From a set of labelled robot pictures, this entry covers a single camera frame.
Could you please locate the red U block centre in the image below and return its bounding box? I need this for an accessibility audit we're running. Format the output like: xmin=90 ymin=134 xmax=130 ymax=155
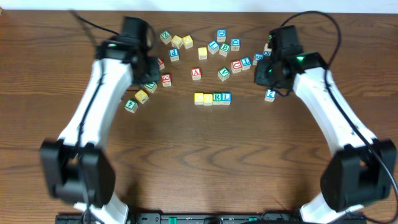
xmin=231 ymin=60 xmax=243 ymax=73

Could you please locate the blue l block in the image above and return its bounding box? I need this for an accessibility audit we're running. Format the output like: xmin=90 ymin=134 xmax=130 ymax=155
xmin=207 ymin=40 xmax=220 ymax=55
xmin=221 ymin=92 xmax=232 ymax=105

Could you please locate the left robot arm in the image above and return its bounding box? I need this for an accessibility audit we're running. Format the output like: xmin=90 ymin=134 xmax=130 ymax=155
xmin=40 ymin=16 xmax=161 ymax=223

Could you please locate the red U block left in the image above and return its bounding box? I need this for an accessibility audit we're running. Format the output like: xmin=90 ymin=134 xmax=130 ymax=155
xmin=157 ymin=57 xmax=165 ymax=71

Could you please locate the blue X block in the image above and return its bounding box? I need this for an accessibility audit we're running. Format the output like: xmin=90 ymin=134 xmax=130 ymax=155
xmin=263 ymin=43 xmax=272 ymax=57

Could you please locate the blue 5 block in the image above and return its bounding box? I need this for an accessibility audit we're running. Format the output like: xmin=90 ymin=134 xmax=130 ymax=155
xmin=252 ymin=53 xmax=264 ymax=65

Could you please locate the yellow S block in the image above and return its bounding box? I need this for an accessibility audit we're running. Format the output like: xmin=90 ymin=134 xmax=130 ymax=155
xmin=198 ymin=47 xmax=208 ymax=60

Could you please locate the red E block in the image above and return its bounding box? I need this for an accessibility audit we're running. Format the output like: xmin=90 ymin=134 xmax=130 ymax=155
xmin=161 ymin=73 xmax=172 ymax=87

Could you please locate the green B block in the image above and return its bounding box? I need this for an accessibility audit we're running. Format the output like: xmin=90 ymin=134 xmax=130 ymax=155
xmin=219 ymin=43 xmax=231 ymax=57

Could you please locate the red u block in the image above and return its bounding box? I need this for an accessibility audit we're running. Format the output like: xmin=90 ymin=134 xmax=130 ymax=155
xmin=231 ymin=60 xmax=243 ymax=73
xmin=157 ymin=57 xmax=165 ymax=71

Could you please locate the yellow block upper right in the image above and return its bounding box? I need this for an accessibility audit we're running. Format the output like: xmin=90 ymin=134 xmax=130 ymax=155
xmin=182 ymin=35 xmax=193 ymax=49

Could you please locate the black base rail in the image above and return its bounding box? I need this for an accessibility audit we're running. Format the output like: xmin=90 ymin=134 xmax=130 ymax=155
xmin=55 ymin=207 xmax=368 ymax=224

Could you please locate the green Z block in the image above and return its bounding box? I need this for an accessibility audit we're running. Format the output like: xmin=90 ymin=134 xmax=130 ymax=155
xmin=159 ymin=30 xmax=172 ymax=45

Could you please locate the green R block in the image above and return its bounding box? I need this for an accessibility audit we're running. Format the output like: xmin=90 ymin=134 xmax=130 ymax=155
xmin=212 ymin=93 xmax=222 ymax=105

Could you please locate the blue D block top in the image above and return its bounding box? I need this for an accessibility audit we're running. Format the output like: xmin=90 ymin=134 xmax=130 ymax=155
xmin=216 ymin=29 xmax=226 ymax=42

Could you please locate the yellow O block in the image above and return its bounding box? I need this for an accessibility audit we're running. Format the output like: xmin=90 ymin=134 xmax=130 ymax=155
xmin=203 ymin=93 xmax=213 ymax=106

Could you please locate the green N block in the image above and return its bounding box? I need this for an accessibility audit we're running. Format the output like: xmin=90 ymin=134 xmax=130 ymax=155
xmin=144 ymin=82 xmax=157 ymax=93

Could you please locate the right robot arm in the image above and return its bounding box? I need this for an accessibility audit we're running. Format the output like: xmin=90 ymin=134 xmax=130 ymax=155
xmin=254 ymin=26 xmax=397 ymax=223

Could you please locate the blue 2 block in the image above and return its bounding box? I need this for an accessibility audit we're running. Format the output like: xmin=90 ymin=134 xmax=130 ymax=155
xmin=264 ymin=89 xmax=277 ymax=102

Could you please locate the green 4 block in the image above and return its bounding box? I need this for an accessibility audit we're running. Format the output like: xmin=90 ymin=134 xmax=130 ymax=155
xmin=124 ymin=100 xmax=138 ymax=113

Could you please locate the yellow block upper left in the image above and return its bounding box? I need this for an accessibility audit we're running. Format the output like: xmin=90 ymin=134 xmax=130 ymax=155
xmin=171 ymin=35 xmax=183 ymax=49

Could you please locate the green V block centre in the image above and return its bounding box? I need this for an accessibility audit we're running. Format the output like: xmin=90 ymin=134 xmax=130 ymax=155
xmin=218 ymin=67 xmax=230 ymax=82

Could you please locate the blue D block right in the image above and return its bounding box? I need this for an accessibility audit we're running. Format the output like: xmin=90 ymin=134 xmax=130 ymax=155
xmin=231 ymin=39 xmax=241 ymax=51

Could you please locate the blue P block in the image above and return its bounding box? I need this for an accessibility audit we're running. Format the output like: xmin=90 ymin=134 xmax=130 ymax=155
xmin=169 ymin=48 xmax=179 ymax=62

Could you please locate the blue I block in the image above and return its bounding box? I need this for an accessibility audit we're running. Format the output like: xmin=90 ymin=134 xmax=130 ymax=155
xmin=240 ymin=57 xmax=252 ymax=70

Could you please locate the yellow K block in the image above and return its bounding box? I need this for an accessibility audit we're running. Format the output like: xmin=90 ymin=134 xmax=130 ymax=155
xmin=135 ymin=90 xmax=149 ymax=104

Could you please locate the red A block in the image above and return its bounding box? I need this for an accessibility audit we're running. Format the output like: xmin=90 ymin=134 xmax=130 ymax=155
xmin=191 ymin=67 xmax=201 ymax=80

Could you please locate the blue d block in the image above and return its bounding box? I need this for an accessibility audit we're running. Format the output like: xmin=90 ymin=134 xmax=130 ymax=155
xmin=216 ymin=29 xmax=226 ymax=42
xmin=231 ymin=39 xmax=241 ymax=51

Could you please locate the yellow C block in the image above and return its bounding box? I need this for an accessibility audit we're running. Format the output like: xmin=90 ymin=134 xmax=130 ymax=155
xmin=194 ymin=92 xmax=204 ymax=105

